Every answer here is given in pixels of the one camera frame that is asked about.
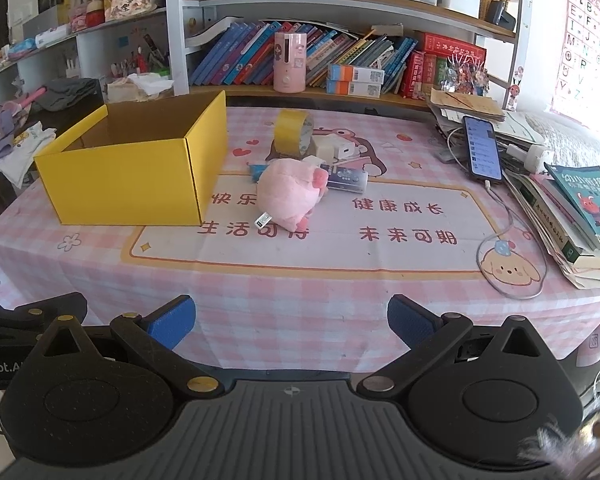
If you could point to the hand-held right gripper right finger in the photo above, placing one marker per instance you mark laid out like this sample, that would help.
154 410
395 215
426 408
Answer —
410 317

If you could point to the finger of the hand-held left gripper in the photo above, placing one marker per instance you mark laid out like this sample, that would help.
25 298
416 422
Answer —
30 317

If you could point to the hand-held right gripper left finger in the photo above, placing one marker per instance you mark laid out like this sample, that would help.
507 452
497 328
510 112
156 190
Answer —
172 317

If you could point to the yellow cardboard box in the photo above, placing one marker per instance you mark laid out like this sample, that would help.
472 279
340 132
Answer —
130 180

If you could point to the small spray bottle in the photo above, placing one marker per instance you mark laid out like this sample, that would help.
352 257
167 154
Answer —
350 179

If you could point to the blue tissue packet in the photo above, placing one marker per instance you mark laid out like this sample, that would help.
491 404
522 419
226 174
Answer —
256 172

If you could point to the pink plush pig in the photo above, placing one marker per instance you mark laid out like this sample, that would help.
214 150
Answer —
285 190

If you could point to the white charger plug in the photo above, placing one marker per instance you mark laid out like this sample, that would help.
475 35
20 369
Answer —
330 147

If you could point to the yellow tape roll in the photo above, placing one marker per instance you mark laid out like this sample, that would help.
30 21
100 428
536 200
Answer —
287 130

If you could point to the white printed t-shirt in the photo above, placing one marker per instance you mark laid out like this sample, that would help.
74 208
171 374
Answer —
25 152

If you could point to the white-green thick book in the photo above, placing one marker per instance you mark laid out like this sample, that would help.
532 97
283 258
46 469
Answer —
545 220

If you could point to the smartphone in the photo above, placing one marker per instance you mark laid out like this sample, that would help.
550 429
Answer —
482 147

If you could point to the grey fluffy sleeve cuff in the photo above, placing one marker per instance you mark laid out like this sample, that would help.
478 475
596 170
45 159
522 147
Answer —
545 447

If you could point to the grey folded garment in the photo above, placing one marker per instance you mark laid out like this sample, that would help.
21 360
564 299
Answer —
67 95

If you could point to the white power adapter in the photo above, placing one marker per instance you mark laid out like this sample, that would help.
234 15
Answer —
530 156

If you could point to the teal children's book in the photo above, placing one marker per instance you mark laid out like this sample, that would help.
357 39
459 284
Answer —
585 200

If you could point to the pile of notebooks and papers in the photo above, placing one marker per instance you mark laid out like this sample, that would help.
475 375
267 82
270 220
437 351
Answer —
460 107

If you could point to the open white book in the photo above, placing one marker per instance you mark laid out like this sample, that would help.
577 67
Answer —
522 127

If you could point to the blue-pink wipes pack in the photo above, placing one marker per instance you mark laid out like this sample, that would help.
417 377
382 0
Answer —
22 46

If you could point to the orange-white small box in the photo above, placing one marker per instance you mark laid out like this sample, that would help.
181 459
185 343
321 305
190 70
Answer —
352 89

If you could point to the white wipes pack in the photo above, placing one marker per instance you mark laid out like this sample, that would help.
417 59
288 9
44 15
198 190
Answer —
54 37

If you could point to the white side shelf unit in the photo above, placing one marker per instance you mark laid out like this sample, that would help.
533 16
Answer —
95 50

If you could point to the shiny colourful card pack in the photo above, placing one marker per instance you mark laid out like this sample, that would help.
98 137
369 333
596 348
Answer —
465 77

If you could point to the white quilted bedspread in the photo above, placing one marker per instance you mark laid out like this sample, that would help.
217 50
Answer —
580 135

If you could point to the orange and white boxes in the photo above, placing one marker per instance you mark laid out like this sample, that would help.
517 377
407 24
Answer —
355 73

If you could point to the grey box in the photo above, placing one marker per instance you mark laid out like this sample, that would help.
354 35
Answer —
40 25

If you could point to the cartoon rabbit standee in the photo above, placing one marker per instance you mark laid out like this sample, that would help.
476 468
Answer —
514 90

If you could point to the bunch of brushes and pens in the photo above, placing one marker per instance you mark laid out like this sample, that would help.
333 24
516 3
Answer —
140 57

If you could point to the pink gift box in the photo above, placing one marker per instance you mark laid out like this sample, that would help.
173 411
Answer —
78 20

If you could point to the row of blue-spined books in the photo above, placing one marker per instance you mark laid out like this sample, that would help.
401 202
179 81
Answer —
240 60

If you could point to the blue sticky note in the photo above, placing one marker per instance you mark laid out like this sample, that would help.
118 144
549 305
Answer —
123 40

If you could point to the red boxed book set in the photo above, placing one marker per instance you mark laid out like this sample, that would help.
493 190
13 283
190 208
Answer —
430 50

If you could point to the red jar wooden lid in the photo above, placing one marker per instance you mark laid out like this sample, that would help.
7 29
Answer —
95 15

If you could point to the pink cylindrical device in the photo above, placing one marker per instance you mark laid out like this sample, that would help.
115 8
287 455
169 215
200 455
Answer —
290 62

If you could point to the white-framed wooden bookshelf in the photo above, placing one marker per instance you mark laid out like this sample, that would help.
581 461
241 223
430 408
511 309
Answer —
177 35

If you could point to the thick paperback book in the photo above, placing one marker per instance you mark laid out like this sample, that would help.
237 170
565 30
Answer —
215 30

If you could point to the alphabet wall poster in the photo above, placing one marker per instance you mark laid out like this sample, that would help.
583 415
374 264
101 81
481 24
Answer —
587 45

